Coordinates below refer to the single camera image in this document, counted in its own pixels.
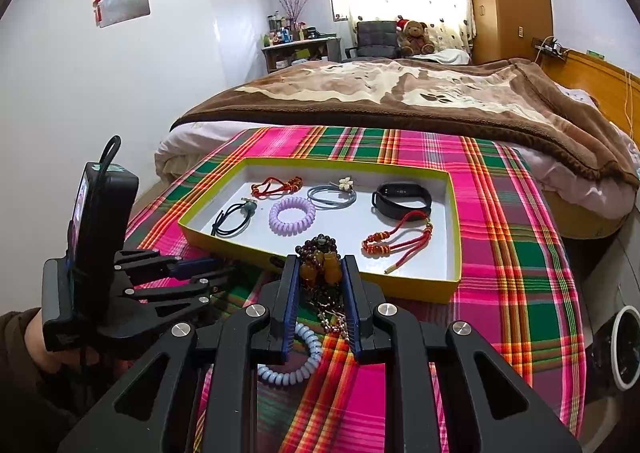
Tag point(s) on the person's left forearm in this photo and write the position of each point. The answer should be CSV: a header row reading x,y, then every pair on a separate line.
x,y
30,383

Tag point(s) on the black chair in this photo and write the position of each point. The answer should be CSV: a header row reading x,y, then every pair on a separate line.
x,y
375,40

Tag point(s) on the wooden headboard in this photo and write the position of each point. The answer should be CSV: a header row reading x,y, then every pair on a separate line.
x,y
600,78

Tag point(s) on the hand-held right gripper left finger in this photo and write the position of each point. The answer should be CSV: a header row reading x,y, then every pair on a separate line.
x,y
290,303

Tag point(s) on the red wall ornament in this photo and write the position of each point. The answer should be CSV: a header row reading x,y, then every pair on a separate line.
x,y
98,13

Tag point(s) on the group of cosmetic bottles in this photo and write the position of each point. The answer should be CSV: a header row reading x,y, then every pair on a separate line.
x,y
285,33

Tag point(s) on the pink green plaid cloth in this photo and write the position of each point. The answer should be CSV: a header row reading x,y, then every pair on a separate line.
x,y
500,233

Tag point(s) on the black fitness band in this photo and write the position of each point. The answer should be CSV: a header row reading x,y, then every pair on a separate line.
x,y
395,205

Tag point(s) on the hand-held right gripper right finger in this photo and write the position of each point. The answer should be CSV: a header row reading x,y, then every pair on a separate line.
x,y
350,308

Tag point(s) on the white pillow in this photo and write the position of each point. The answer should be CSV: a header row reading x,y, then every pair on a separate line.
x,y
450,55

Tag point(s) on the brown printed blanket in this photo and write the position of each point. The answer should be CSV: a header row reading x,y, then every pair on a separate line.
x,y
400,93

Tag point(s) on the brown teddy bear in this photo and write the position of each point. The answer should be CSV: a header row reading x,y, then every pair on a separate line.
x,y
415,35

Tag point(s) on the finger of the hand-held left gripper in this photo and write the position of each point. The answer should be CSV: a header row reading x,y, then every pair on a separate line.
x,y
195,264
200,300

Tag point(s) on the small desk with shelves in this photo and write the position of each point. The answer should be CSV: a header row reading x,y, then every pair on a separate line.
x,y
300,55

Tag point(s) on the power strip on bracket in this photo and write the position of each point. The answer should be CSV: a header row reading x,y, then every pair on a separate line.
x,y
550,49

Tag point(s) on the white round appliance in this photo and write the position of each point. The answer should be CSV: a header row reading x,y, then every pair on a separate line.
x,y
616,333

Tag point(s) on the yellow-green shallow box tray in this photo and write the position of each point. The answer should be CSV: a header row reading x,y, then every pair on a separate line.
x,y
345,220

